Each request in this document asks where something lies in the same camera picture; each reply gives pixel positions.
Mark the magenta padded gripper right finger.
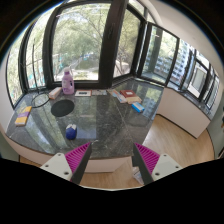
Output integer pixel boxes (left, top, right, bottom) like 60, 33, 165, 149
132, 143, 182, 185

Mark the red book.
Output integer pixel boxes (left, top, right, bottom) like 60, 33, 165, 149
120, 90, 136, 98

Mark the pink detergent bottle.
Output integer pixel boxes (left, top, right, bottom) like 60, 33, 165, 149
62, 67, 74, 95

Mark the round black mouse pad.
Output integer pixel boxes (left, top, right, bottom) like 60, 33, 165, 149
51, 99, 74, 117

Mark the light blue small box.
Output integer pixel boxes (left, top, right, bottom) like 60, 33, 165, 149
132, 102, 145, 113

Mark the blue and white computer mouse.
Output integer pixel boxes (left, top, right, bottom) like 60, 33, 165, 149
65, 124, 77, 140

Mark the small beige box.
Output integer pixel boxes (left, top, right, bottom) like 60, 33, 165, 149
48, 87, 62, 99

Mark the tan flat box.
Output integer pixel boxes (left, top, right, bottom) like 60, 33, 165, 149
126, 96, 142, 104

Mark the black coiled cable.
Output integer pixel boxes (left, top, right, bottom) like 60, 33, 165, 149
30, 92, 51, 109

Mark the blue striped book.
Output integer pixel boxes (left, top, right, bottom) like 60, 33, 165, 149
111, 89, 127, 103

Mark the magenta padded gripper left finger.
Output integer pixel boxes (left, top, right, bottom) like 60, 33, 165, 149
41, 142, 92, 185

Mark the grey flat booklet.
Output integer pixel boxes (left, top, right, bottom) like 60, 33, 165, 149
92, 90, 107, 96

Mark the black window frame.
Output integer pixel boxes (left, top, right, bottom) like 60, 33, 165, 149
5, 0, 221, 111

